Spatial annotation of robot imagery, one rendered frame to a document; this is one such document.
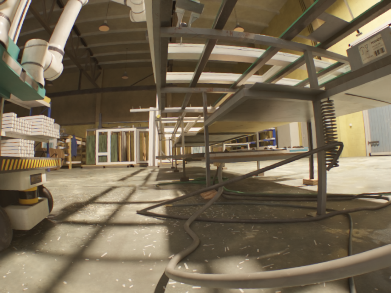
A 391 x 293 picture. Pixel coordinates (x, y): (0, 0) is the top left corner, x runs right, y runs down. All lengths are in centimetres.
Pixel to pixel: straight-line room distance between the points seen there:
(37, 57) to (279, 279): 132
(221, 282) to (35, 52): 129
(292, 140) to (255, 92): 951
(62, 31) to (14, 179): 103
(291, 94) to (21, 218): 118
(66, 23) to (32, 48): 36
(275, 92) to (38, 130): 500
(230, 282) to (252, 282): 3
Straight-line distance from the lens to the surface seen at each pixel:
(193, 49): 120
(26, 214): 86
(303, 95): 97
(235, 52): 125
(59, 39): 152
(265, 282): 26
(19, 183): 84
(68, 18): 160
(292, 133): 1035
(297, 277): 24
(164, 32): 87
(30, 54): 130
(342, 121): 825
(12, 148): 490
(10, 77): 103
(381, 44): 83
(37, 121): 536
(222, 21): 87
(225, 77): 163
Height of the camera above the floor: 31
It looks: 3 degrees up
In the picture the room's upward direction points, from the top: 2 degrees counter-clockwise
